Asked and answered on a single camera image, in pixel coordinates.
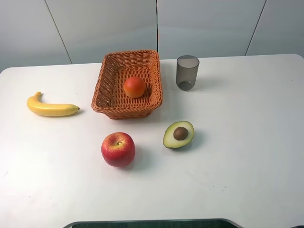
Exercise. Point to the red apple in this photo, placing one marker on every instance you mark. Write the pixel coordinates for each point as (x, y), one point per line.
(118, 149)

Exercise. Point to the grey translucent plastic cup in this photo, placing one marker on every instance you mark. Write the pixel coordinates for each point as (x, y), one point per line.
(186, 72)

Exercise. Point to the yellow banana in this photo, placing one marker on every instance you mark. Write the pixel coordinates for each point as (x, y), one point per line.
(50, 110)

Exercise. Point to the halved avocado with pit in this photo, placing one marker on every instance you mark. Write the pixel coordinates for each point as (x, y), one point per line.
(178, 134)

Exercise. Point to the orange wicker basket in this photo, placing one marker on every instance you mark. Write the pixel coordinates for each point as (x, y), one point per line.
(109, 97)

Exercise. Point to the orange round fruit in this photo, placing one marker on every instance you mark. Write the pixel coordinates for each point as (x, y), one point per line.
(134, 87)

